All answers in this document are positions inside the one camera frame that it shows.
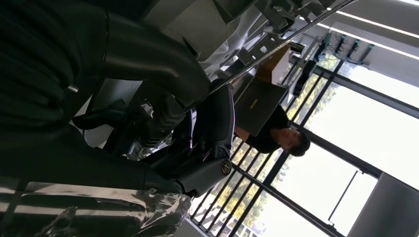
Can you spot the person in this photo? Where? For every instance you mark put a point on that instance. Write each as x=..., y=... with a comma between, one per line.
x=268, y=137

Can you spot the black window frame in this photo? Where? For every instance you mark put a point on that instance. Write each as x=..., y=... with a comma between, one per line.
x=340, y=153

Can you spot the brown cardboard box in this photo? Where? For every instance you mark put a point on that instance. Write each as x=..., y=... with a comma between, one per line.
x=275, y=65

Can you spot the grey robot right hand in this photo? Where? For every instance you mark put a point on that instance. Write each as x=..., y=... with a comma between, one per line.
x=82, y=170

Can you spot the ceiling light strip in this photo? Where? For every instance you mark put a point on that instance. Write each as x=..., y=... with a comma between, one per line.
x=376, y=23
x=366, y=39

